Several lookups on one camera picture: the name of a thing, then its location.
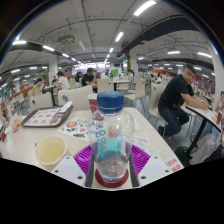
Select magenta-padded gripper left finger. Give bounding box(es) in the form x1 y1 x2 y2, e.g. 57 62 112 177
51 144 95 188

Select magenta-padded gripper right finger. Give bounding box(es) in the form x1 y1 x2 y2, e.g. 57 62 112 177
129 144 174 188

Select clear blue-capped water bottle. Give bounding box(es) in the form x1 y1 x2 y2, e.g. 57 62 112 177
87 90 136 184

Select white red-printed table sticker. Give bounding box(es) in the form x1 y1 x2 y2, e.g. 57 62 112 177
163 155 185 174

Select crumpled white tissue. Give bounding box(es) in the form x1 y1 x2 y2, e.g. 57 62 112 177
133 119 141 132

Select white paper napkin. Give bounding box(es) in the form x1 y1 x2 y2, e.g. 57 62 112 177
59 100 74 114

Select brown food tray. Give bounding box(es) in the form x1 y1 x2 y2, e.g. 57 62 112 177
21 104 74 129

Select beige chair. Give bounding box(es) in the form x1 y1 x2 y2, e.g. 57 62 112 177
29 93 54 113
57 84 94 112

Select grey bag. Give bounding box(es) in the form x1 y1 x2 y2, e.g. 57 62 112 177
189 133 224 164

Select person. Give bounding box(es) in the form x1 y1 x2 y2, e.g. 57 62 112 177
157 63 210 138
56 70 72 91
81 67 98 93
31 78 46 98
214 91 224 113

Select beige neighbouring table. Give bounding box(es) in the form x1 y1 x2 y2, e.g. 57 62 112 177
174 103 224 168

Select clear food wrapper bag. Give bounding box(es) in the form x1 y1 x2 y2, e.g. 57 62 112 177
8 113 24 133

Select ceiling air conditioner unit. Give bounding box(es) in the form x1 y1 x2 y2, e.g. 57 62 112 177
55 34 76 46

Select ceiling lights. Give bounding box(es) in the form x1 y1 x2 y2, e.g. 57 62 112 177
1 0 214 91

